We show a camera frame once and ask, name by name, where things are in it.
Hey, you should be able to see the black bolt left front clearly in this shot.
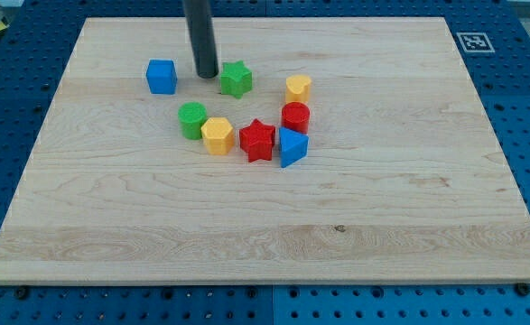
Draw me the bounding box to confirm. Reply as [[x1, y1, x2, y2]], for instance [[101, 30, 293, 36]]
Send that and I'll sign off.
[[14, 286, 29, 300]]

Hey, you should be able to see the yellow hexagon block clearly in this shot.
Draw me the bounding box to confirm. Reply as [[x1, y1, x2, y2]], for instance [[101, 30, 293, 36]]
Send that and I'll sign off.
[[200, 117, 235, 155]]

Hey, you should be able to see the black bolt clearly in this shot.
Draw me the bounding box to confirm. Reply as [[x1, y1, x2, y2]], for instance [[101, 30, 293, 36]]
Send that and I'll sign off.
[[14, 286, 29, 300], [514, 283, 530, 297]]

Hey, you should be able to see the yellow heart block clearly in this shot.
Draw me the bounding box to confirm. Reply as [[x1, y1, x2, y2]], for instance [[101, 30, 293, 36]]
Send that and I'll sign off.
[[285, 74, 312, 104]]

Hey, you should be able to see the green star block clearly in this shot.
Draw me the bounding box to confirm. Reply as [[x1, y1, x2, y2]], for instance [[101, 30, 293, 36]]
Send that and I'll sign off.
[[220, 60, 253, 99]]

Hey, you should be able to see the blue triangle block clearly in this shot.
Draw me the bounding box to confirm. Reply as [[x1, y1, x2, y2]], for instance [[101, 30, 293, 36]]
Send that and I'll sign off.
[[279, 127, 309, 168]]

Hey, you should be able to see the black bolt right front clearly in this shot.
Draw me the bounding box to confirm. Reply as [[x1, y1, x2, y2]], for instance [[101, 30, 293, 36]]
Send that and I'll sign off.
[[514, 283, 530, 297]]

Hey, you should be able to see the blue cube block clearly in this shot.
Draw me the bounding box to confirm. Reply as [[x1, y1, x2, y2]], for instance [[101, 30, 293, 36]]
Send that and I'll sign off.
[[146, 59, 178, 95]]

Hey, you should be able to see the red cylinder block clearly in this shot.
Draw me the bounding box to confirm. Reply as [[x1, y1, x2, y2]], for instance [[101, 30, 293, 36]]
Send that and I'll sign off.
[[281, 102, 311, 134]]

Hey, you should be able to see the red star block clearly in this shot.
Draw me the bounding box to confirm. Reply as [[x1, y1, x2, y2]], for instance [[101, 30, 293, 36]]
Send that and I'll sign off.
[[239, 119, 275, 163]]

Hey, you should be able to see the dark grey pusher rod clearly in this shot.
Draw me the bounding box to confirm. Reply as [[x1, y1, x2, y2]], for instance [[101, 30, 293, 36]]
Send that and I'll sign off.
[[182, 0, 219, 79]]

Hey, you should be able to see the green cylinder block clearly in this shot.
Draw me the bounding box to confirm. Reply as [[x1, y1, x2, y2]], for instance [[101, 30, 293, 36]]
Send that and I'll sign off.
[[178, 102, 208, 140]]

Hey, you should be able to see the wooden board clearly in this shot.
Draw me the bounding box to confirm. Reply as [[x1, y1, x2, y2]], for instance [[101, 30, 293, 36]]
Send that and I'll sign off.
[[0, 17, 530, 286]]

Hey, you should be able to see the white fiducial marker tag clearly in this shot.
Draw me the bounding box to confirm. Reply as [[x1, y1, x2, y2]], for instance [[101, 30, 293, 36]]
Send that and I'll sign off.
[[457, 32, 495, 54]]

